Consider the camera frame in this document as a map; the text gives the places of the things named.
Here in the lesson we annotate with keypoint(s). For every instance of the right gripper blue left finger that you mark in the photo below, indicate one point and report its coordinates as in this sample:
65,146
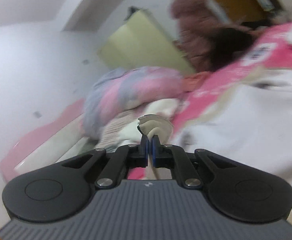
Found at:
121,161

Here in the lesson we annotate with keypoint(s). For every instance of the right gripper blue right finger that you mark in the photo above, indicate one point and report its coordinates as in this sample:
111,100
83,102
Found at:
177,161

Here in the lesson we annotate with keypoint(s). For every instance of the beige zip-up jacket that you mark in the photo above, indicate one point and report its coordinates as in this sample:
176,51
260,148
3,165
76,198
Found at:
250,123

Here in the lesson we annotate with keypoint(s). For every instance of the pink checkered knit blanket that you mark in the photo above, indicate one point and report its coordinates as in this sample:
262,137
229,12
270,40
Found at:
116,129

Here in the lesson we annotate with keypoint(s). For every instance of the cream fleece garment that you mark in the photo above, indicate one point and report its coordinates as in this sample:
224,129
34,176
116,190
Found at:
155,120

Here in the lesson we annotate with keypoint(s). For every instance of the pink grey rolled duvet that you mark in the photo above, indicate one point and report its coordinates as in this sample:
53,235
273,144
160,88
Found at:
121,90

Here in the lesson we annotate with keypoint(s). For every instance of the white padded headboard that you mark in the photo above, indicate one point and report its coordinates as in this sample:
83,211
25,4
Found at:
49,144

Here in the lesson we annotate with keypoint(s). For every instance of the salmon orange cloth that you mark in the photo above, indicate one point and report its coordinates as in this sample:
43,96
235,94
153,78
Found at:
194,81

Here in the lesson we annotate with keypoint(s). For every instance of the pink floral bed blanket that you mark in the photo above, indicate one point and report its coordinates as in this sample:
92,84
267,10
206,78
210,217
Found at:
271,52

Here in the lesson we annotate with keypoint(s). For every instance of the yellow-green wardrobe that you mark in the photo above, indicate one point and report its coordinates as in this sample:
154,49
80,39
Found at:
141,41

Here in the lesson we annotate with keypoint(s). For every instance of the person in mauve puffer coat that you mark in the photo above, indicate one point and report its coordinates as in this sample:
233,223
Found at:
208,43

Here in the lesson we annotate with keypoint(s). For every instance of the brown wooden door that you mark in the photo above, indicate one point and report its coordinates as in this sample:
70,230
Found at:
255,13

